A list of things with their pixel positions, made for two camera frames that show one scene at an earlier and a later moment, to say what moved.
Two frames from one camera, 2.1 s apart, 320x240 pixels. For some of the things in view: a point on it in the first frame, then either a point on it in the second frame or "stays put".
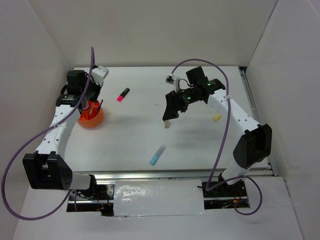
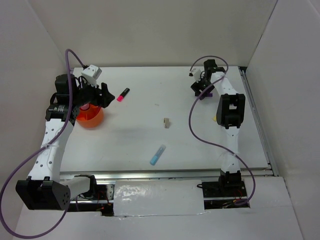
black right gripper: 171,110 → 197,86
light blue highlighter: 158,154 stays put
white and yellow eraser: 166,123 stays put
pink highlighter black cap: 123,94 stays put
